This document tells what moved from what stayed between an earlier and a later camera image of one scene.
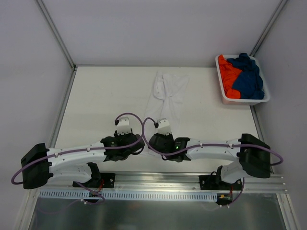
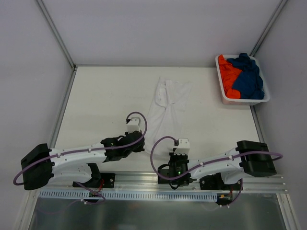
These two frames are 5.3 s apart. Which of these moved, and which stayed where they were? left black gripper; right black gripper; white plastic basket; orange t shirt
Moved: right black gripper
Stayed: white plastic basket; left black gripper; orange t shirt
